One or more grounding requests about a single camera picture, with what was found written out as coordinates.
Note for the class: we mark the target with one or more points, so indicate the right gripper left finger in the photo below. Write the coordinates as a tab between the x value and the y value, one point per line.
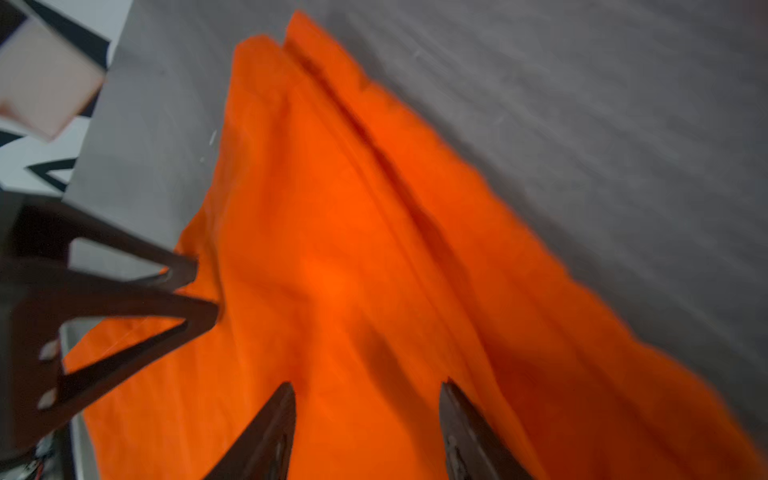
263	449

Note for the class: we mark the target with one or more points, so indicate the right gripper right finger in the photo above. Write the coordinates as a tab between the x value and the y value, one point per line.
473	450

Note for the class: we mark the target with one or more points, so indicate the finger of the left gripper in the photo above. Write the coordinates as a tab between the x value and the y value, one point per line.
70	349
46	228

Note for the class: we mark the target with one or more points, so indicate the orange shorts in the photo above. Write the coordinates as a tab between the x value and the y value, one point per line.
353	254

